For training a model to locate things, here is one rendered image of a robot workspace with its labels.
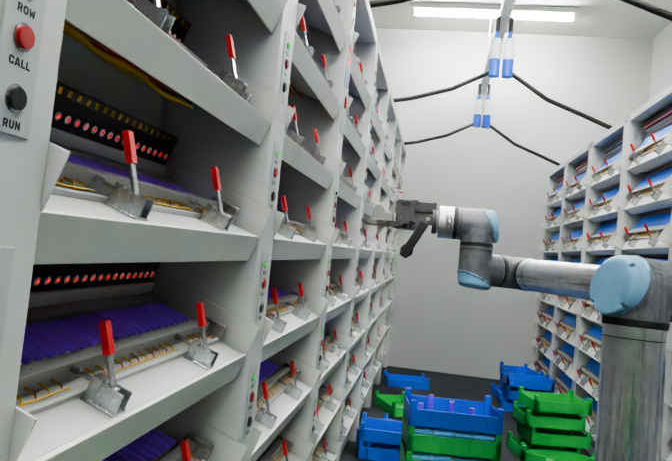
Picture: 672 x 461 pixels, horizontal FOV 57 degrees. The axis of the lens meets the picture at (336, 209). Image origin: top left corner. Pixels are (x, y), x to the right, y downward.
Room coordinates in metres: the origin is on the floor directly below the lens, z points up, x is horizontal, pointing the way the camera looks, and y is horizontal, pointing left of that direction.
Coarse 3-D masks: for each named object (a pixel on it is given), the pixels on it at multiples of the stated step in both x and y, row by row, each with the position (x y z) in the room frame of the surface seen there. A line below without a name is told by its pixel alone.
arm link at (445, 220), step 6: (444, 210) 1.72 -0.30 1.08; (450, 210) 1.72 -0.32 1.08; (438, 216) 1.72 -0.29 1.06; (444, 216) 1.71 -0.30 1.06; (450, 216) 1.71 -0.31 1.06; (438, 222) 1.71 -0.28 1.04; (444, 222) 1.71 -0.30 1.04; (450, 222) 1.71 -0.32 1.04; (438, 228) 1.71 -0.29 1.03; (444, 228) 1.71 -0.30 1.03; (450, 228) 1.71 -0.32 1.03; (438, 234) 1.73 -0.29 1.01; (444, 234) 1.72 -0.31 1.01; (450, 234) 1.72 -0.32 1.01
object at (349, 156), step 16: (368, 48) 2.46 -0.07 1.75; (368, 64) 2.46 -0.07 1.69; (368, 80) 2.45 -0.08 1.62; (352, 96) 2.46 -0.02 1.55; (352, 112) 2.46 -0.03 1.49; (368, 112) 2.45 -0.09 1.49; (368, 128) 2.46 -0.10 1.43; (368, 144) 2.51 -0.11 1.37; (352, 160) 2.46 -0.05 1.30; (336, 208) 2.47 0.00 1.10; (352, 208) 2.46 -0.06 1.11; (352, 224) 2.46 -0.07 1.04; (336, 272) 2.46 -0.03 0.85; (352, 272) 2.45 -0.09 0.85; (352, 304) 2.48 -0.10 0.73; (336, 320) 2.46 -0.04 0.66; (336, 368) 2.46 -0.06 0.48; (336, 384) 2.46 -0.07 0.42; (336, 416) 2.45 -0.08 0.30; (336, 432) 2.45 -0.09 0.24
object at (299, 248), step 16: (288, 208) 1.78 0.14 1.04; (304, 224) 1.75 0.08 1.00; (320, 224) 1.76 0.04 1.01; (288, 240) 1.29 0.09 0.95; (304, 240) 1.50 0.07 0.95; (320, 240) 1.76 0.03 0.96; (272, 256) 1.22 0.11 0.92; (288, 256) 1.35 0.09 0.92; (304, 256) 1.52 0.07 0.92; (320, 256) 1.74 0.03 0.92
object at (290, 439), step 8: (280, 432) 1.77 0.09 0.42; (288, 432) 1.77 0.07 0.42; (280, 440) 1.75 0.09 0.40; (288, 440) 1.77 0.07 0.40; (296, 440) 1.76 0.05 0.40; (304, 440) 1.76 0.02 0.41; (272, 448) 1.67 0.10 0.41; (280, 448) 1.74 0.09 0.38; (288, 448) 1.75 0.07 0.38; (296, 448) 1.76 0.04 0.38; (304, 448) 1.76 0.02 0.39; (264, 456) 1.60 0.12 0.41; (272, 456) 1.63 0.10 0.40; (280, 456) 1.68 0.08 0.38; (288, 456) 1.73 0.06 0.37; (296, 456) 1.76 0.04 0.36; (304, 456) 1.76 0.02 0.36
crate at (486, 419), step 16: (416, 400) 2.04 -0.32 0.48; (448, 400) 2.23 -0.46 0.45; (464, 400) 2.23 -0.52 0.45; (416, 416) 2.04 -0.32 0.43; (432, 416) 2.04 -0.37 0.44; (448, 416) 2.04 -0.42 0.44; (464, 416) 2.04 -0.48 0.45; (480, 416) 2.03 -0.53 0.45; (496, 416) 2.05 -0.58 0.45; (480, 432) 2.03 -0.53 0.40; (496, 432) 2.03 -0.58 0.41
